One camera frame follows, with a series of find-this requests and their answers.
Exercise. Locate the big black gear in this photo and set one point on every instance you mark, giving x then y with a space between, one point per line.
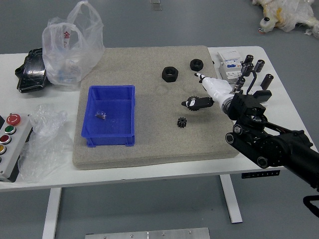
192 99

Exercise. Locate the black cylindrical capacitor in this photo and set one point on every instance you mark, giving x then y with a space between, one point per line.
249 69
242 67
260 66
240 81
248 58
267 81

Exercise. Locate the small grey metal floor plate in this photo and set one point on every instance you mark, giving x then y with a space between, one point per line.
155 5

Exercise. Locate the black power adapter plug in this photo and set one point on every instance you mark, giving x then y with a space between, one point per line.
264 95

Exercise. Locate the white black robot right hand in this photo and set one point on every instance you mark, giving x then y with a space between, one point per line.
215 88

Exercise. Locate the white table leg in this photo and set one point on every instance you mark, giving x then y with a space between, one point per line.
52 211
231 199

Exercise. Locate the black table control panel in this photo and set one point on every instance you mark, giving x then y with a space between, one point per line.
260 174

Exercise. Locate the small black gear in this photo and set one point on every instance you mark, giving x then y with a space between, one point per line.
182 122

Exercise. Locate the plush toy in plastic wrap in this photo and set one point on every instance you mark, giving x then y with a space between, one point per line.
286 15

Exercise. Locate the silver metal plate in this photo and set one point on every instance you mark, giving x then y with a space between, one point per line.
147 234

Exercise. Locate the blue plastic box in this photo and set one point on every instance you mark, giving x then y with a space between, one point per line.
109 129

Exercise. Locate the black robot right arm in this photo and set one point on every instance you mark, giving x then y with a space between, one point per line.
271 147

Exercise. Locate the white circuit breaker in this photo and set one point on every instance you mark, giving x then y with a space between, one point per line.
229 63

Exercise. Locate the small black hex nut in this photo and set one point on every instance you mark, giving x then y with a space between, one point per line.
197 64

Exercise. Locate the grey button control box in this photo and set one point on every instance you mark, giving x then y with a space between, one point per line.
15 149

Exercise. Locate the crumpled clear plastic bag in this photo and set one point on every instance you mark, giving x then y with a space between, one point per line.
42 144

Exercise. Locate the black plastic tray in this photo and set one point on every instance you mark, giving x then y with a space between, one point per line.
31 72

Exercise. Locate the white plastic bag red print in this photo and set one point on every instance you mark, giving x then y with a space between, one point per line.
64 59

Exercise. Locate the grey-brown foam mat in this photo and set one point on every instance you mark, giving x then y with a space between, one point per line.
149 144

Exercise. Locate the big black hex nut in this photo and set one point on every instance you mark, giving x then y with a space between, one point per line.
170 74

